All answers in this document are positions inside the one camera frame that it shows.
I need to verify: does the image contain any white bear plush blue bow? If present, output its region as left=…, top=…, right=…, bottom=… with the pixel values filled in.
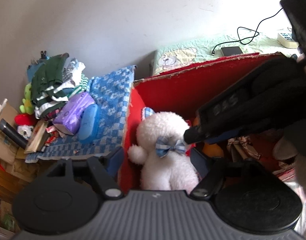
left=128, top=112, right=199, bottom=193

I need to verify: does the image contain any yellow tiger plush red shirt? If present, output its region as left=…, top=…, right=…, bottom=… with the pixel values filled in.
left=195, top=141, right=224, bottom=158

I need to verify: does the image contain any person right hand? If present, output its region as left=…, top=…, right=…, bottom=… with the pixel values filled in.
left=273, top=135, right=306, bottom=215

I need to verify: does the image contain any blue plastic case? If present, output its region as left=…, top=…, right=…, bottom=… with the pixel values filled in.
left=78, top=103, right=100, bottom=144

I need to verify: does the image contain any purple tissue pack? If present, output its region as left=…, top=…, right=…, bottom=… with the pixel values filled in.
left=53, top=92, right=95, bottom=135

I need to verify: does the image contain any white power strip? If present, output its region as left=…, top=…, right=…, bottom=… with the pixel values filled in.
left=277, top=27, right=299, bottom=49

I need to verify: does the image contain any stack of books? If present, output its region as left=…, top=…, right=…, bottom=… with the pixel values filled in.
left=24, top=120, right=52, bottom=154

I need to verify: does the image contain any black smartphone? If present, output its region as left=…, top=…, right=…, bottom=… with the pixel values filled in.
left=221, top=46, right=243, bottom=57

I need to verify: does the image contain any blue checkered towel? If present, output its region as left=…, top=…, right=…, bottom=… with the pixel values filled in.
left=25, top=65, right=136, bottom=163

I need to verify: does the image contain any red hat santa plush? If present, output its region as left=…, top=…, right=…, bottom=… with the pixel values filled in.
left=14, top=113, right=38, bottom=139

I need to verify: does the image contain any green frog plush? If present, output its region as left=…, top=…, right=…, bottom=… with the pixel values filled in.
left=19, top=83, right=34, bottom=115

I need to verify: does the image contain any brown cardboard box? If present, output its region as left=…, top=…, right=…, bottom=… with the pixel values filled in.
left=0, top=99, right=33, bottom=182

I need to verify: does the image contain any pile of folded clothes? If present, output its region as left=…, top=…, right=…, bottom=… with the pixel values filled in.
left=29, top=53, right=88, bottom=120

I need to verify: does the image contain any red cardboard box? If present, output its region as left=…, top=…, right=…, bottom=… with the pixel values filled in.
left=118, top=51, right=301, bottom=193

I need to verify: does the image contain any black cylinder bottle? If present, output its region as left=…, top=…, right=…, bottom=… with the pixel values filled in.
left=0, top=119, right=28, bottom=149

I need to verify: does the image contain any cartoon bear bed sheet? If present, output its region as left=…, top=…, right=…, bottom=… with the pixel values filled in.
left=150, top=34, right=300, bottom=76

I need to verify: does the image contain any black charging cable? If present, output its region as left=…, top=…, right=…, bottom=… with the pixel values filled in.
left=211, top=7, right=285, bottom=55

